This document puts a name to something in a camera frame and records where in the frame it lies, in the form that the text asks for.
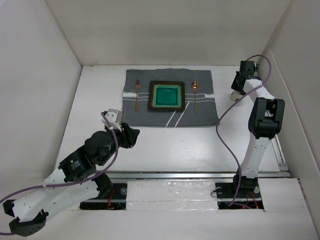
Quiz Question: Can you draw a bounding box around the aluminium rail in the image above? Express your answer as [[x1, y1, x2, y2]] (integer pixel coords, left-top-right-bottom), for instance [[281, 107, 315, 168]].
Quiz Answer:
[[271, 135, 291, 178], [97, 169, 291, 181]]

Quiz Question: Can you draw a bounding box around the purple cable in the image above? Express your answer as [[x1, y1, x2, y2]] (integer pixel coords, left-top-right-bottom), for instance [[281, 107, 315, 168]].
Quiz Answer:
[[216, 54, 273, 207], [0, 112, 121, 236]]

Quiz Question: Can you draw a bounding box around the right side aluminium rail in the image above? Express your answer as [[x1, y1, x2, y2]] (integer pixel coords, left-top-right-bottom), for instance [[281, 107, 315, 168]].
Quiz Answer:
[[271, 135, 291, 178]]

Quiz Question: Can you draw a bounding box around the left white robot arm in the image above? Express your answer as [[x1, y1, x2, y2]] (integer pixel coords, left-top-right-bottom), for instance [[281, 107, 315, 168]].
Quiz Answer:
[[1, 123, 140, 237]]

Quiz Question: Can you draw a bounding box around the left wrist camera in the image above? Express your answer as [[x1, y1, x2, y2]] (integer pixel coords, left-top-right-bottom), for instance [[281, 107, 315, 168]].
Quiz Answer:
[[101, 108, 123, 131]]

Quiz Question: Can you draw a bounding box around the copper fork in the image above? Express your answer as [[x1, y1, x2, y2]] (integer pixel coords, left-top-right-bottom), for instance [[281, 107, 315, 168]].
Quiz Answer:
[[135, 79, 140, 111]]

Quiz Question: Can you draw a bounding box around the grey striped placemat cloth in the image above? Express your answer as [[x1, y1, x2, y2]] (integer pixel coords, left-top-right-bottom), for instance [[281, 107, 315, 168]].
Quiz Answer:
[[122, 68, 219, 128]]

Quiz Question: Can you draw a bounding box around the green square plate dark rim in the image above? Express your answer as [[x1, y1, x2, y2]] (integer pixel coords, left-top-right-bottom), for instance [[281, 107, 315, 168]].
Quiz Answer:
[[147, 80, 186, 111]]

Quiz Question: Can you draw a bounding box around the white cup with copper bands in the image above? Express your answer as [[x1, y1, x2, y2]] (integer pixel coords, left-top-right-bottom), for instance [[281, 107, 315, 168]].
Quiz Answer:
[[230, 90, 244, 102]]

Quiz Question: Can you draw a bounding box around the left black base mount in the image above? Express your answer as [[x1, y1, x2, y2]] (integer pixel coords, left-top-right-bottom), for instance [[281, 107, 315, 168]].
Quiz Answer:
[[79, 183, 128, 211]]

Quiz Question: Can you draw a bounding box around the copper spoon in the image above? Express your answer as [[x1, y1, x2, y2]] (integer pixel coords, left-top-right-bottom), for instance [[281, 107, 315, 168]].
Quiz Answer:
[[191, 81, 199, 113]]

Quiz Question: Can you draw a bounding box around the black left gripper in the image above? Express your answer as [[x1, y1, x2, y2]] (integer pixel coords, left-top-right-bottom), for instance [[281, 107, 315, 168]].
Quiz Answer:
[[99, 122, 140, 166]]

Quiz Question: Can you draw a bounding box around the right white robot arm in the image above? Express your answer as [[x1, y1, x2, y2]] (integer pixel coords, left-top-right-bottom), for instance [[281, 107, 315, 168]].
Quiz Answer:
[[230, 60, 285, 199]]

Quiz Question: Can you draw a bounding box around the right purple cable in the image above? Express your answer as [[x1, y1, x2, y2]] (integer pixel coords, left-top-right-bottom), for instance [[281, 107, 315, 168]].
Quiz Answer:
[[216, 54, 273, 207]]

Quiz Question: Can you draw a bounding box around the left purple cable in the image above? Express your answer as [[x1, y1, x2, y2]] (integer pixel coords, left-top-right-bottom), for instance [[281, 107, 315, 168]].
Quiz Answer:
[[0, 112, 121, 236]]

